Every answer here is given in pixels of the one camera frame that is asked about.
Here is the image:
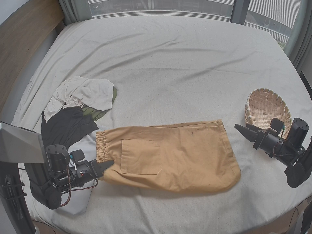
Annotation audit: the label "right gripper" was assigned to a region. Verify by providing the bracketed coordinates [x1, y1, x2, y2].
[234, 123, 281, 156]

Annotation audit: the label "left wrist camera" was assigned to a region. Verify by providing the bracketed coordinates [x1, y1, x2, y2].
[69, 150, 85, 162]

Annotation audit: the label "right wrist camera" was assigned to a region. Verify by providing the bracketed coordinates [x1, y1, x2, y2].
[270, 118, 285, 134]

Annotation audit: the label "tan shorts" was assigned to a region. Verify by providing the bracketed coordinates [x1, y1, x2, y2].
[96, 118, 242, 194]

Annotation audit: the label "white garment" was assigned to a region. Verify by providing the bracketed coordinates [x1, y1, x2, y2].
[44, 76, 115, 122]

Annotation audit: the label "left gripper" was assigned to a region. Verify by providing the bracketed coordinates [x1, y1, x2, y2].
[76, 160, 103, 183]

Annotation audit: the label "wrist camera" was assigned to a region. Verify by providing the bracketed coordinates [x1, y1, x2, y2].
[69, 150, 85, 162]
[270, 118, 285, 134]

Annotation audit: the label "black cable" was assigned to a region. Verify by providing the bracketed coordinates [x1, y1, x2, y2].
[291, 195, 312, 220]
[32, 219, 53, 231]

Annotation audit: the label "round woven basket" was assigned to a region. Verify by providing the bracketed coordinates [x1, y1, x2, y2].
[244, 88, 292, 141]

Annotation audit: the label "pale grey garment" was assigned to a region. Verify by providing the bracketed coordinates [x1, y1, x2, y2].
[51, 124, 111, 215]

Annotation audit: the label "bed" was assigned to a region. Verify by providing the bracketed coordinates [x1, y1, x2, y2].
[0, 0, 312, 234]

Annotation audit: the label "grey-green curtain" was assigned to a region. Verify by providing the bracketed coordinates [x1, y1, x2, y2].
[283, 0, 312, 75]
[45, 0, 93, 27]

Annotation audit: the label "black garment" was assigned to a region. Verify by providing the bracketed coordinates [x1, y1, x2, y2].
[40, 107, 99, 148]

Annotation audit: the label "green garment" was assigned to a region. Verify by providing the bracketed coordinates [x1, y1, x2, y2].
[82, 85, 118, 122]

